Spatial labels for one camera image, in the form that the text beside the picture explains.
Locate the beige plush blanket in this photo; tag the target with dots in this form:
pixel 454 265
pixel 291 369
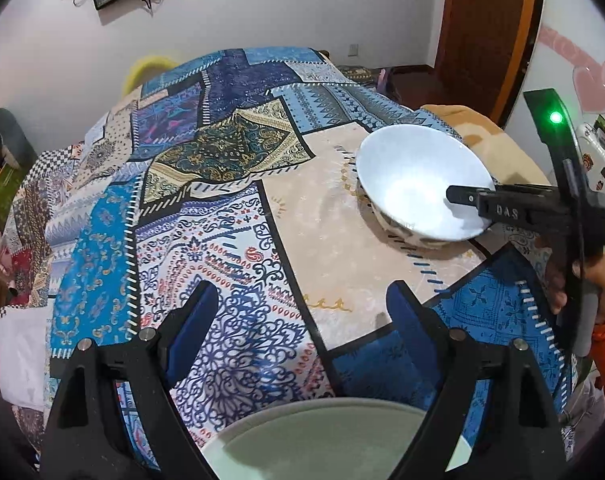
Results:
pixel 482 135

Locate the green box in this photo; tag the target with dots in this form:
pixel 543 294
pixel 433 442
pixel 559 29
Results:
pixel 2 190

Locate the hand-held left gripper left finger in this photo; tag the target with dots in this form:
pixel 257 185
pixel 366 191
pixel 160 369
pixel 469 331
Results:
pixel 197 320

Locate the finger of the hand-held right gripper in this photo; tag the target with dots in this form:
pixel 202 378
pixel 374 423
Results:
pixel 502 210

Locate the grey cloth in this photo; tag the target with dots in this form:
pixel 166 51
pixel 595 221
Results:
pixel 585 410

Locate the brown wooden door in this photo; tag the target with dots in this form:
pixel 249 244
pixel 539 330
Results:
pixel 482 20

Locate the blue patchwork blanket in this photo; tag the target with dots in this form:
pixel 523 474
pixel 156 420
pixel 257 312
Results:
pixel 222 240

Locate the white cloth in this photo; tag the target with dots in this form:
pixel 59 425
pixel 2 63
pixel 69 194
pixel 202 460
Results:
pixel 20 355

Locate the small pink item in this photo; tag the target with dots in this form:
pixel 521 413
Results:
pixel 381 80

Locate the white fridge with magnets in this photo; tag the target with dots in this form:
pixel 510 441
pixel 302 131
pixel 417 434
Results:
pixel 602 160

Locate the pink heart wall sticker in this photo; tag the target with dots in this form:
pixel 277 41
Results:
pixel 592 80

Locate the dark patterned cloth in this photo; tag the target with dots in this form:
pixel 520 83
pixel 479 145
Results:
pixel 355 72

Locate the white wall socket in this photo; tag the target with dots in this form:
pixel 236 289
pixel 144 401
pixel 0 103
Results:
pixel 353 50

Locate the grey-green plush toy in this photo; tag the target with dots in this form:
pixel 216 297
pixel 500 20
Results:
pixel 7 135

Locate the white bowl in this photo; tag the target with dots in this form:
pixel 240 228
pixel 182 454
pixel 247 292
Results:
pixel 407 175

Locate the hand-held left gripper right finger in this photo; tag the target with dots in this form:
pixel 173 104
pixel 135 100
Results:
pixel 407 320

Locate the pale green bowl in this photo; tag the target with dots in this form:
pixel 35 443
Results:
pixel 322 440

